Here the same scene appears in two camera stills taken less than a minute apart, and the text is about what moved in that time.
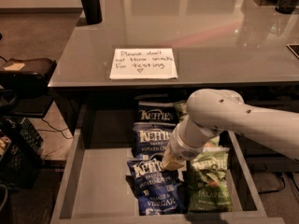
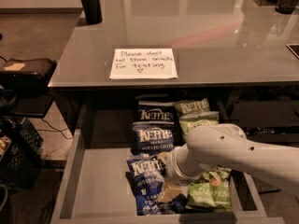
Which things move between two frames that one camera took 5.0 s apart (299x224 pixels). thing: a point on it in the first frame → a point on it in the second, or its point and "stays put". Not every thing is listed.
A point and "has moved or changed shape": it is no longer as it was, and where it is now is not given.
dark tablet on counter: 294,49 stays put
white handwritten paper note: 143,63 stays put
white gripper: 183,149 → 173,168
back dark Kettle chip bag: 156,112 stays put
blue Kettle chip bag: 158,189 has moved or changed shape
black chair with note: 24,89 stays put
